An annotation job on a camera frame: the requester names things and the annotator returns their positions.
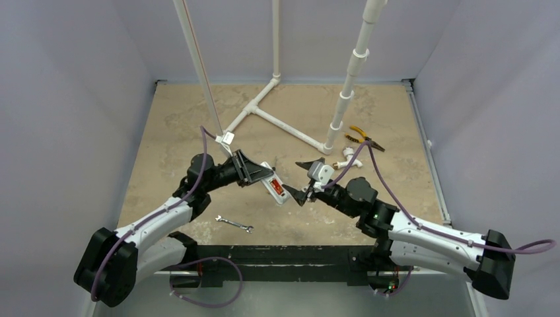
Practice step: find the aluminium rail frame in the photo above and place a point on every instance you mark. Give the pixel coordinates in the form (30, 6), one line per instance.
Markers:
(386, 112)

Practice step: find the silver open-end wrench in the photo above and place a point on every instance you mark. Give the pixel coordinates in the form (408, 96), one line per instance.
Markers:
(246, 228)

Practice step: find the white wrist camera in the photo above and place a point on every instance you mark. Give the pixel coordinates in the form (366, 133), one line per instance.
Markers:
(225, 142)
(320, 174)

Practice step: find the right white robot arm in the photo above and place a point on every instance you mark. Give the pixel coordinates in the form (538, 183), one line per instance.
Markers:
(485, 260)

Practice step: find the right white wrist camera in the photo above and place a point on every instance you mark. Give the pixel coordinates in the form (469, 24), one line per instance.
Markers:
(320, 174)

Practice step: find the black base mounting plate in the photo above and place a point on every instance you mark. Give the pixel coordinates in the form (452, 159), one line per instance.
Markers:
(212, 265)

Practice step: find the white PVC pipe frame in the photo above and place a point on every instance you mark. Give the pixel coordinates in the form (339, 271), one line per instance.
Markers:
(360, 54)

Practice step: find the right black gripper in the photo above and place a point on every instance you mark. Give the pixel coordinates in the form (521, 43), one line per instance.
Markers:
(311, 192)

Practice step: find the white plastic faucet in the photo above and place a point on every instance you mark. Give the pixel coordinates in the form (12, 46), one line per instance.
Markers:
(350, 161)

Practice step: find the white remote control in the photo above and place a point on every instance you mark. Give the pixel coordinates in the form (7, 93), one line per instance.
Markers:
(280, 199)

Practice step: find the yellow handled pliers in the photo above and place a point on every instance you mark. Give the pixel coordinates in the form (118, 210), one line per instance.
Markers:
(363, 136)

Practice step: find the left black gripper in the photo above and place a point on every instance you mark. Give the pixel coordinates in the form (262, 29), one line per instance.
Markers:
(246, 171)

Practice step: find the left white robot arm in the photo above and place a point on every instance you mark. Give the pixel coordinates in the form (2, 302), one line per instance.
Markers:
(114, 261)

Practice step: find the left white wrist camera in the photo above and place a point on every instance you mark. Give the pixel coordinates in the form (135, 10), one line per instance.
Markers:
(225, 142)

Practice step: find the red battery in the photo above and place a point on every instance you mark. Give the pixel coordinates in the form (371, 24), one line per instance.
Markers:
(276, 186)

